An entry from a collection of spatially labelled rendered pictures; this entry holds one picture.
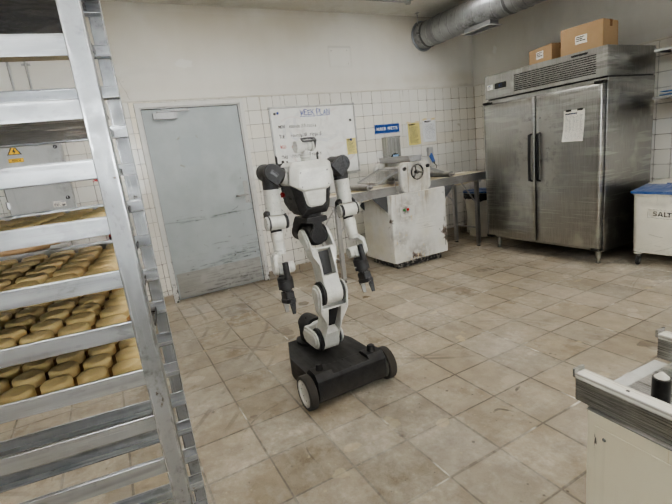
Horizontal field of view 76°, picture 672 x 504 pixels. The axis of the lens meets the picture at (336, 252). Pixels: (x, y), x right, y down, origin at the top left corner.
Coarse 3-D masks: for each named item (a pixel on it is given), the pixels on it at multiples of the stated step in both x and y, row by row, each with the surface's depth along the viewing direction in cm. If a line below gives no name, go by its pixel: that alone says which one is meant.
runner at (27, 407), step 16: (96, 384) 72; (112, 384) 73; (128, 384) 74; (144, 384) 75; (32, 400) 69; (48, 400) 70; (64, 400) 71; (80, 400) 72; (0, 416) 68; (16, 416) 69
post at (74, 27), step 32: (64, 0) 59; (64, 32) 60; (96, 96) 63; (96, 128) 63; (96, 160) 64; (128, 224) 67; (128, 256) 68; (128, 288) 69; (160, 384) 73; (160, 416) 74
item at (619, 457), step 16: (640, 384) 91; (656, 384) 83; (592, 416) 85; (608, 416) 83; (592, 432) 86; (608, 432) 83; (624, 432) 80; (640, 432) 78; (592, 448) 87; (608, 448) 83; (624, 448) 80; (640, 448) 78; (656, 448) 75; (592, 464) 88; (608, 464) 84; (624, 464) 81; (640, 464) 78; (656, 464) 75; (592, 480) 88; (608, 480) 85; (624, 480) 82; (640, 480) 79; (656, 480) 76; (592, 496) 89; (608, 496) 85; (624, 496) 82; (640, 496) 79; (656, 496) 76
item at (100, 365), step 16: (80, 352) 86; (96, 352) 86; (112, 352) 88; (128, 352) 84; (16, 368) 83; (32, 368) 82; (48, 368) 84; (64, 368) 80; (80, 368) 84; (96, 368) 78; (112, 368) 78; (128, 368) 77; (0, 384) 76; (16, 384) 76; (32, 384) 77; (48, 384) 74; (64, 384) 74; (80, 384) 75; (0, 400) 71; (16, 400) 71
